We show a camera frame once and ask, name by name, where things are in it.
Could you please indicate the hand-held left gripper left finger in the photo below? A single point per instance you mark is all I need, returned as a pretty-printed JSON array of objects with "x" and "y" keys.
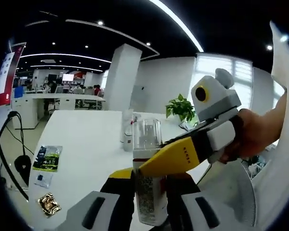
[{"x": 86, "y": 211}]

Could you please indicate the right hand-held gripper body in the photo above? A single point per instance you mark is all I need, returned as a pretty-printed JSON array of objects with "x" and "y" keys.
[{"x": 214, "y": 103}]

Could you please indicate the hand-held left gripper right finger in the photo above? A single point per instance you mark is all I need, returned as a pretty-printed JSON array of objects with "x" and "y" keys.
[{"x": 195, "y": 214}]

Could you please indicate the gold skincare sachet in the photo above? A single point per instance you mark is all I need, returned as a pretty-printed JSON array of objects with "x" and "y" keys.
[{"x": 49, "y": 204}]

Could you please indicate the white blue skincare sachet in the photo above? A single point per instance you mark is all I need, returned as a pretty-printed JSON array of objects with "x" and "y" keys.
[{"x": 43, "y": 180}]

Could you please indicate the white skincare tube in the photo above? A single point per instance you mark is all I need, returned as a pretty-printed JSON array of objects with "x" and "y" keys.
[{"x": 126, "y": 120}]

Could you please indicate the green black skincare sachet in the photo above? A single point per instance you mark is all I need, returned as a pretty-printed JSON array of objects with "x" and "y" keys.
[{"x": 48, "y": 158}]

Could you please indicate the person's right hand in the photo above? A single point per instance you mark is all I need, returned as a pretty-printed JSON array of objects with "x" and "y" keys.
[{"x": 253, "y": 134}]

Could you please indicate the blue paper tray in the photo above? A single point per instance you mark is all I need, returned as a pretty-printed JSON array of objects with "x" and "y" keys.
[{"x": 187, "y": 125}]

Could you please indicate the potted green plant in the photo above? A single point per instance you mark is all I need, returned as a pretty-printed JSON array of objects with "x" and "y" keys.
[{"x": 180, "y": 107}]

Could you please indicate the whiteboard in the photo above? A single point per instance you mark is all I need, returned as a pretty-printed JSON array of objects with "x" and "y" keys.
[{"x": 138, "y": 98}]

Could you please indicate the long ceiling light strip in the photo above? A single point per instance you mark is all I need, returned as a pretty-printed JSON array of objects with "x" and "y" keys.
[{"x": 190, "y": 31}]

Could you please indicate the black floor stand base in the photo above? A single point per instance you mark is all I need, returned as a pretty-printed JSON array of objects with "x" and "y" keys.
[{"x": 22, "y": 168}]

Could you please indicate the person's white shirt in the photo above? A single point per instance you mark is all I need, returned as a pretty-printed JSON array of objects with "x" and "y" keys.
[{"x": 279, "y": 173}]

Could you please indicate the white office desk row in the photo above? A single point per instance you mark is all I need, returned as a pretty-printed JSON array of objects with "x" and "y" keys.
[{"x": 62, "y": 103}]

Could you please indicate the white screen cart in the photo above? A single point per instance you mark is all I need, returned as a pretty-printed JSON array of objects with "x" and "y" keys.
[{"x": 0, "y": 115}]

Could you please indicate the distant bright screen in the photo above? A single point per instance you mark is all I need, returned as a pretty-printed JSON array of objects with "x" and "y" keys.
[{"x": 68, "y": 77}]

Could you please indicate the blue box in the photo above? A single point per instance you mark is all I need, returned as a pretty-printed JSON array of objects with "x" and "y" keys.
[{"x": 18, "y": 92}]

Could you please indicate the large red screen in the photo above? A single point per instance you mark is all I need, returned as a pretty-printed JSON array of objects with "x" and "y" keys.
[{"x": 12, "y": 67}]

